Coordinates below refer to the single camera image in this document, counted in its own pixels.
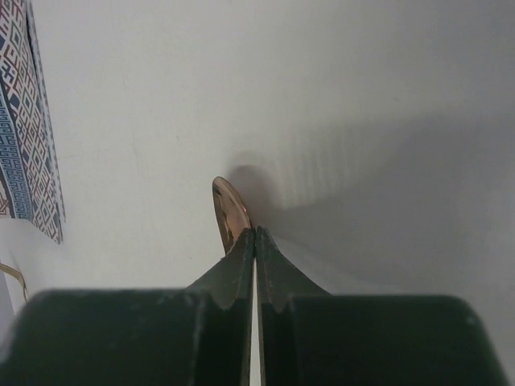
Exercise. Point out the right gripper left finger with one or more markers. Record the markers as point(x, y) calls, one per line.
point(199, 335)

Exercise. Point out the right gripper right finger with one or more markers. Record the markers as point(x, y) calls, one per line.
point(311, 337)

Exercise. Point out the copper spoon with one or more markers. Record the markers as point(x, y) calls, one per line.
point(231, 213)

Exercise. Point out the gold fork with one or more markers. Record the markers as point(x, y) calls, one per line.
point(17, 275)

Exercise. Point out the patterned cloth placemat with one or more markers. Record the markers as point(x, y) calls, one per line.
point(30, 178)

